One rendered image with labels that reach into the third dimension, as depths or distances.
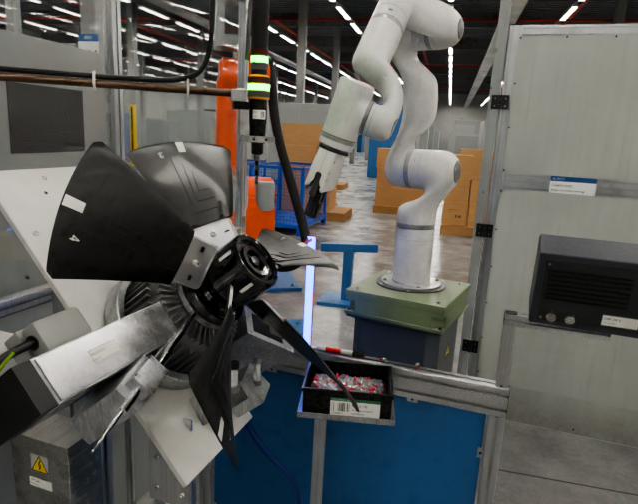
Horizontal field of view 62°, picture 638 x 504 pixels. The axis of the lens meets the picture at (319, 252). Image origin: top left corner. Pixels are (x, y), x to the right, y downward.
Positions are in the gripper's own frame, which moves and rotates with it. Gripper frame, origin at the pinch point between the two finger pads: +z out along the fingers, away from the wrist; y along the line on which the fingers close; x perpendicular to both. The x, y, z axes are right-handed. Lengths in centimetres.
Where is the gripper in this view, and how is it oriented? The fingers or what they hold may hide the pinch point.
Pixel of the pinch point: (313, 209)
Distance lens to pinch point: 129.4
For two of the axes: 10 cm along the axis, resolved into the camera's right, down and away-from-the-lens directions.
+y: -3.4, 1.8, -9.2
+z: -3.3, 9.0, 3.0
